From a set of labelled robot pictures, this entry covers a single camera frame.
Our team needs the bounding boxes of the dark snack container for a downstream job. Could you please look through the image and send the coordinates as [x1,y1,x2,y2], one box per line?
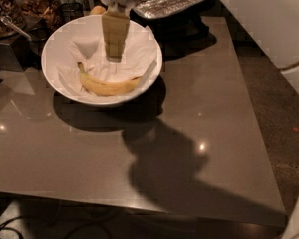
[18,0,63,31]

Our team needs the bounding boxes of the yellow banana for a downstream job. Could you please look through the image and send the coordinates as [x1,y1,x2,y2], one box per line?
[77,62,141,96]

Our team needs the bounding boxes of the white bowl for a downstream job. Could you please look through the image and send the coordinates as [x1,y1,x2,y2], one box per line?
[41,15,162,107]

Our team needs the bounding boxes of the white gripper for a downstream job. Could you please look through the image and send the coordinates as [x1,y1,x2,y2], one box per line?
[100,0,140,61]

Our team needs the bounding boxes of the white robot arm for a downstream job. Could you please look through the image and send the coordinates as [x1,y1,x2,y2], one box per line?
[124,0,299,239]

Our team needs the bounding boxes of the metal spoon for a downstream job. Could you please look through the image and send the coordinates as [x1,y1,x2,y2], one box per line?
[1,16,32,41]

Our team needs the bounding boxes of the black cables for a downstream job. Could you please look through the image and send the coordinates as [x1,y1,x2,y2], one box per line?
[0,214,28,239]

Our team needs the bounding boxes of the white paper napkin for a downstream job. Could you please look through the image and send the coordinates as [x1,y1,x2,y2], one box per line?
[56,31,157,96]

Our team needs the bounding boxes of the silver insulated lunch bag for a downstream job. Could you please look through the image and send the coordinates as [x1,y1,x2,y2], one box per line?
[131,0,212,42]

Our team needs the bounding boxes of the small orange fruit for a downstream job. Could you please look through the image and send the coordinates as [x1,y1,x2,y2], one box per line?
[90,5,106,15]

